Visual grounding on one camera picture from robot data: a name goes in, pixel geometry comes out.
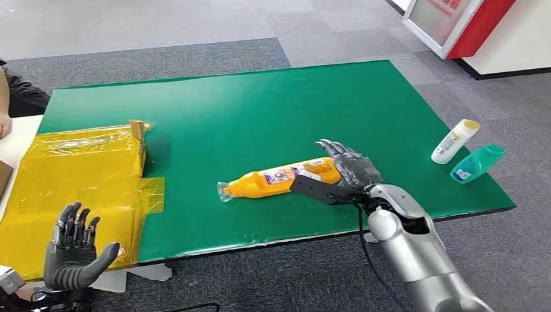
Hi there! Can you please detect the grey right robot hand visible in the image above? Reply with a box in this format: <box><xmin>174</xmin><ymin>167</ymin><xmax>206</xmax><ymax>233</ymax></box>
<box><xmin>314</xmin><ymin>138</ymin><xmax>384</xmax><ymax>192</ymax></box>

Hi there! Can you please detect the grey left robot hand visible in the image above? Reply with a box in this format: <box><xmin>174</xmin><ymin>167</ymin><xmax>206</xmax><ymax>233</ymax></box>
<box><xmin>43</xmin><ymin>201</ymin><xmax>121</xmax><ymax>291</ymax></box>

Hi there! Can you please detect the orange plastic bottle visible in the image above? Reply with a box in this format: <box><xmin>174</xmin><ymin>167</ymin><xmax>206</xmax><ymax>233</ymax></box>
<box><xmin>216</xmin><ymin>157</ymin><xmax>342</xmax><ymax>203</ymax></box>

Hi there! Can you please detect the white bottle with yellow cap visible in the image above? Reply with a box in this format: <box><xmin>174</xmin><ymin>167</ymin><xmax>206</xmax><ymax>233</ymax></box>
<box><xmin>431</xmin><ymin>119</ymin><xmax>480</xmax><ymax>165</ymax></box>

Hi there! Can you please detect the teal translucent bottle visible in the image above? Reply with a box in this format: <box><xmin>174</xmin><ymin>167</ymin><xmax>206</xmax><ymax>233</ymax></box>
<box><xmin>450</xmin><ymin>144</ymin><xmax>506</xmax><ymax>185</ymax></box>

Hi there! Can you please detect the yellow taped cardboard box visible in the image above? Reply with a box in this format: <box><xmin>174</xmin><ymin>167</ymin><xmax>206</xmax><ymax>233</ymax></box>
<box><xmin>0</xmin><ymin>120</ymin><xmax>166</xmax><ymax>281</ymax></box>

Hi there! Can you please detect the green table mat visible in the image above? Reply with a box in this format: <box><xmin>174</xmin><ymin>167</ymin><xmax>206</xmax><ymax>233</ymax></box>
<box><xmin>38</xmin><ymin>59</ymin><xmax>517</xmax><ymax>264</ymax></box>

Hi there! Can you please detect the brown flat board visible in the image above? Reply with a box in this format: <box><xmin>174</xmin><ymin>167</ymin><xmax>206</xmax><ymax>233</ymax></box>
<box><xmin>0</xmin><ymin>160</ymin><xmax>14</xmax><ymax>200</ymax></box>

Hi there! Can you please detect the person's hand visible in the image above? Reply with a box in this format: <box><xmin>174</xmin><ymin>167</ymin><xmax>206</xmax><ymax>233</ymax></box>
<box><xmin>0</xmin><ymin>113</ymin><xmax>14</xmax><ymax>140</ymax></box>

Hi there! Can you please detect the red and white cabinet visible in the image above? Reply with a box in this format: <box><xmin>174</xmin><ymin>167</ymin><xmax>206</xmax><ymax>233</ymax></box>
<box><xmin>401</xmin><ymin>0</ymin><xmax>517</xmax><ymax>60</ymax></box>

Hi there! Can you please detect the black right wrist camera bracket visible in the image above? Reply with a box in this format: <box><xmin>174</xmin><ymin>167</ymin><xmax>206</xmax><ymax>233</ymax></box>
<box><xmin>289</xmin><ymin>174</ymin><xmax>368</xmax><ymax>206</ymax></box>

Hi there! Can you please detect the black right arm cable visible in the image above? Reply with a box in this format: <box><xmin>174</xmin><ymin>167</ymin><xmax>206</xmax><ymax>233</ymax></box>
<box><xmin>356</xmin><ymin>203</ymin><xmax>407</xmax><ymax>312</ymax></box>

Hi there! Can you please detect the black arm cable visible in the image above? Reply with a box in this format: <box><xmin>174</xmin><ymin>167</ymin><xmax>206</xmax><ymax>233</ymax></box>
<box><xmin>356</xmin><ymin>203</ymin><xmax>407</xmax><ymax>312</ymax></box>
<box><xmin>157</xmin><ymin>302</ymin><xmax>221</xmax><ymax>312</ymax></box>

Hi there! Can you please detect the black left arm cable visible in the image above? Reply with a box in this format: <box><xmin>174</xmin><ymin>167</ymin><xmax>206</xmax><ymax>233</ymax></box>
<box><xmin>157</xmin><ymin>302</ymin><xmax>221</xmax><ymax>312</ymax></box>

